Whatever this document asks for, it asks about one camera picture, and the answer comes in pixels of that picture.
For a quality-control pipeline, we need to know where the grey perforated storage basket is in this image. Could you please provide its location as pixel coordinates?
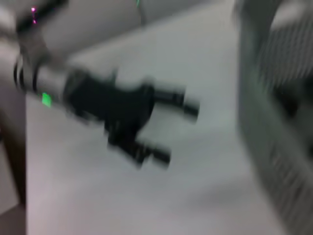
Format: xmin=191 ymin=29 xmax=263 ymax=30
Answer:
xmin=232 ymin=0 xmax=313 ymax=235

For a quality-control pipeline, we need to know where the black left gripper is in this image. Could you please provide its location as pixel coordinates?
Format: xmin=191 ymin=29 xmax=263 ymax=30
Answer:
xmin=63 ymin=70 xmax=201 ymax=170

